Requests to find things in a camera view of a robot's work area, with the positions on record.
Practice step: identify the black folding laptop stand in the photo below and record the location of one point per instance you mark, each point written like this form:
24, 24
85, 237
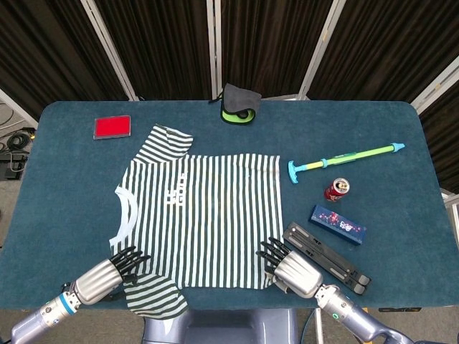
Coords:
330, 258

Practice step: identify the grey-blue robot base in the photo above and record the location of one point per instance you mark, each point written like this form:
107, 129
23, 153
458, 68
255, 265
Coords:
215, 326

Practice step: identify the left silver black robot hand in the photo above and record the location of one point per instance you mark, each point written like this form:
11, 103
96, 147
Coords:
97, 279

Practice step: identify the red soda can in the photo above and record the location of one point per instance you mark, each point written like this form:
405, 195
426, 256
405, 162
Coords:
335, 193

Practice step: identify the dark pleated screen panel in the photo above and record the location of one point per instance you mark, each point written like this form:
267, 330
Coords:
387, 46
448, 136
54, 53
269, 43
161, 46

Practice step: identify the white table leg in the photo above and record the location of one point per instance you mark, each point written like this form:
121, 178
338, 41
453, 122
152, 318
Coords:
318, 329

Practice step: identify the grey green cloth pouch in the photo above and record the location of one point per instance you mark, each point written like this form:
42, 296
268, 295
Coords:
238, 98

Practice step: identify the red flat plastic case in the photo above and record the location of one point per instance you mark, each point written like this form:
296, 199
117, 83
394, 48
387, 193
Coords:
112, 127

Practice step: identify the white metal rack frame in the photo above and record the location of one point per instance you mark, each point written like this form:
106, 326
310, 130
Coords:
452, 206

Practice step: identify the blue felt table cover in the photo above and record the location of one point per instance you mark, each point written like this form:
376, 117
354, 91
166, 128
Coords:
233, 143

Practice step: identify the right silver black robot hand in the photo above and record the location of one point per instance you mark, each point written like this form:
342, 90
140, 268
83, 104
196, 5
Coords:
297, 276

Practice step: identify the teal green toy water pump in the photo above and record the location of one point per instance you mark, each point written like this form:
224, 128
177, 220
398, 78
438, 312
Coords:
344, 157

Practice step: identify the black floor equipment box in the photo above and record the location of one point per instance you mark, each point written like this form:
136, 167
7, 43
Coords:
12, 166

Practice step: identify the black table edge bar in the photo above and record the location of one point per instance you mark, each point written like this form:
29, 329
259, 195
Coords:
398, 309

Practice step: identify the blue patterned long box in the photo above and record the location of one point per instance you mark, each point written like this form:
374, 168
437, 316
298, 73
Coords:
337, 224

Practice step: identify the green white striped T-shirt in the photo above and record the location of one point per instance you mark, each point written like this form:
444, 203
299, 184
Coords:
215, 215

